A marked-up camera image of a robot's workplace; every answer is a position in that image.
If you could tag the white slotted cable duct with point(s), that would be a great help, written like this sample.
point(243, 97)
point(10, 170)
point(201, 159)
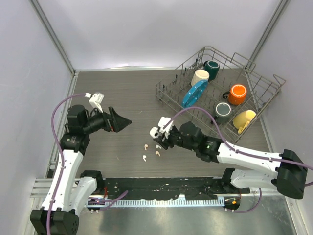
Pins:
point(179, 202)

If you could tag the yellow mug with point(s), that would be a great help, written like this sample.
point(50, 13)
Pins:
point(242, 120)

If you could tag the dark teal mug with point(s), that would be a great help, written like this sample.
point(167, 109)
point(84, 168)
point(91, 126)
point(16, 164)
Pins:
point(212, 67)

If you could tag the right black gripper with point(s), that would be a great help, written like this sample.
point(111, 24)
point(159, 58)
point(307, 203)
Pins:
point(164, 144)

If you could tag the black mounting base plate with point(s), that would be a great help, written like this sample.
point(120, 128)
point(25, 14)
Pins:
point(193, 188)

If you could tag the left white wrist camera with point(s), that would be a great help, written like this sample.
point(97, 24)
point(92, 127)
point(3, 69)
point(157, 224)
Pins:
point(95, 100)

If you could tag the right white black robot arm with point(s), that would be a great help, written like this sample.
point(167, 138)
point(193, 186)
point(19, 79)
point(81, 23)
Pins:
point(284, 172)

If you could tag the orange mug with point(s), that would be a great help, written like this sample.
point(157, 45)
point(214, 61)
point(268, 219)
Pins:
point(236, 95)

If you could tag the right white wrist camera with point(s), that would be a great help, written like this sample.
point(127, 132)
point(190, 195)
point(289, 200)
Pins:
point(165, 125)

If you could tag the blue polka dot plate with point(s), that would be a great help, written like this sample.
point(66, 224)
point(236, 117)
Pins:
point(194, 93)

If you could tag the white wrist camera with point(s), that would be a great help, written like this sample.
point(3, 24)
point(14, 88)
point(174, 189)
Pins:
point(165, 125)
point(95, 100)

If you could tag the grey wire dish rack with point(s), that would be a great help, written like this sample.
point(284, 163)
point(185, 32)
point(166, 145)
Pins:
point(234, 69)

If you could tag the aluminium frame rail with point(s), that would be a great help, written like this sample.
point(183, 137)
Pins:
point(41, 188)

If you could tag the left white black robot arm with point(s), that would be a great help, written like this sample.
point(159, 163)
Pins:
point(59, 213)

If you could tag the white earbud charging case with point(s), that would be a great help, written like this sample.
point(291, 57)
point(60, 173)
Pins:
point(154, 130)

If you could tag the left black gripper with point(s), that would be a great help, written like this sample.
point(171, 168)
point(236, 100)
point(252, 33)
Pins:
point(119, 122)

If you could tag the cream mug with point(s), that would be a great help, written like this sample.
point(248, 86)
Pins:
point(199, 75)

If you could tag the grey green mug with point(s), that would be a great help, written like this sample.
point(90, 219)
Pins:
point(222, 112)

